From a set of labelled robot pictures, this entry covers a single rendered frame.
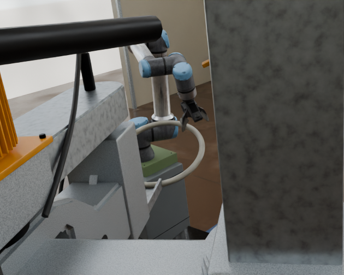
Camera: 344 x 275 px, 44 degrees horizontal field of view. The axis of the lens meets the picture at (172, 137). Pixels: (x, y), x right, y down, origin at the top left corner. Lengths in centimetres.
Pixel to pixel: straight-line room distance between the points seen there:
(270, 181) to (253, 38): 23
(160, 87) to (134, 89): 491
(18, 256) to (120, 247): 22
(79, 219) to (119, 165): 32
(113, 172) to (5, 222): 66
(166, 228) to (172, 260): 213
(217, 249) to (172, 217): 224
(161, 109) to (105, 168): 136
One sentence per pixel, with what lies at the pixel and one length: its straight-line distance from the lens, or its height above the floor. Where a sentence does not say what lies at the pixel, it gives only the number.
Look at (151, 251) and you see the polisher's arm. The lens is 96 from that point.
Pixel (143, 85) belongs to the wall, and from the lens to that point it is 788.
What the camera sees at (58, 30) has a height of 200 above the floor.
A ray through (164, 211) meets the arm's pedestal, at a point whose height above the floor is 57.
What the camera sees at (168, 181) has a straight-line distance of 210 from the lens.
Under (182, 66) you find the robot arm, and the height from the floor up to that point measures 165.
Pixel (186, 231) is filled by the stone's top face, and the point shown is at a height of 84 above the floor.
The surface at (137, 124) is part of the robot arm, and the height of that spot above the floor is 119.
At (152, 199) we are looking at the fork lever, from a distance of 197.
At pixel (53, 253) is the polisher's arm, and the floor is 149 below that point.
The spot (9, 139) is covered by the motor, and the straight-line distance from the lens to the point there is 94.
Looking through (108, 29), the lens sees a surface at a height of 199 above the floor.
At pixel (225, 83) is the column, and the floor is 188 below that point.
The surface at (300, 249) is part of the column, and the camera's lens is 77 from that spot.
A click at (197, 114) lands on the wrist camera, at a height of 141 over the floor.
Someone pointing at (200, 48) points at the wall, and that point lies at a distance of 886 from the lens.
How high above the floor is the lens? 203
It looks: 20 degrees down
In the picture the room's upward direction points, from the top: 8 degrees counter-clockwise
